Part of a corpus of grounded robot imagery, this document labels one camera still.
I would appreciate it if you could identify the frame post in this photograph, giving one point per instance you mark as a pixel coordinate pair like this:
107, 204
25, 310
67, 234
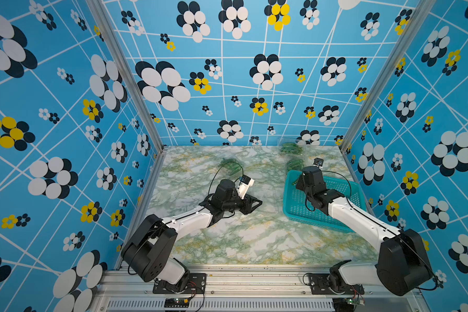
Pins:
102, 20
419, 16

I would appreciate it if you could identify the right frame post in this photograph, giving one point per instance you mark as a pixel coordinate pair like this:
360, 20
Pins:
419, 16

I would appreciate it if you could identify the teal plastic basket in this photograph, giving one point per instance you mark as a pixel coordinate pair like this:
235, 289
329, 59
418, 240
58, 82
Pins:
300, 205

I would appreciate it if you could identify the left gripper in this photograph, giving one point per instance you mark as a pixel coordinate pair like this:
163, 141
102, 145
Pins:
247, 202

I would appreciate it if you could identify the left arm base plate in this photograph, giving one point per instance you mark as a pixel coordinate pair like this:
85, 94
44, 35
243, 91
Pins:
190, 284

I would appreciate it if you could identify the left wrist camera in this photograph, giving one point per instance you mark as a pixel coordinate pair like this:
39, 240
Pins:
245, 183

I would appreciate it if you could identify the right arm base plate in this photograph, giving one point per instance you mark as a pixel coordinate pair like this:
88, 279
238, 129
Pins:
325, 284

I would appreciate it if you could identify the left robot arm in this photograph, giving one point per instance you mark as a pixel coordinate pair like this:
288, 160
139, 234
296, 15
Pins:
148, 251

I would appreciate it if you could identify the circuit board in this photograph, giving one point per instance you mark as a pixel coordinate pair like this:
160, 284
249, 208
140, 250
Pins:
347, 304
177, 303

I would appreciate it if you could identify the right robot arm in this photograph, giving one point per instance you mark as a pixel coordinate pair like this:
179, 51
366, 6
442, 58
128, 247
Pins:
402, 265

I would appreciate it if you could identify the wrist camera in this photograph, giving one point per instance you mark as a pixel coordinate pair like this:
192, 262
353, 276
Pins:
318, 162
245, 183

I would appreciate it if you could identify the right circuit board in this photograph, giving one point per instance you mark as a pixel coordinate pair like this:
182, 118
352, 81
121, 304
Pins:
347, 304

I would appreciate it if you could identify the aluminium front rail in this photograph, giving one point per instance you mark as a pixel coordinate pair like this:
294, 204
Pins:
245, 288

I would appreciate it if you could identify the left frame post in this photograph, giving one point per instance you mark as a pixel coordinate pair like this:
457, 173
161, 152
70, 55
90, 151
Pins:
102, 20

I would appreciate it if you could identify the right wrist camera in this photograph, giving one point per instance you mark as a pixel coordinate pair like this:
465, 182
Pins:
318, 162

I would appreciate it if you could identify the clear clamshell back left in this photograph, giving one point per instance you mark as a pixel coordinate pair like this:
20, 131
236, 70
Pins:
231, 166

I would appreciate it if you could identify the clear clamshell front right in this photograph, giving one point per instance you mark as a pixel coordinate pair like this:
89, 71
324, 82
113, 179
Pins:
294, 163

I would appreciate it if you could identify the left circuit board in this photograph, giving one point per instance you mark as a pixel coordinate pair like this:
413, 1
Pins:
177, 303

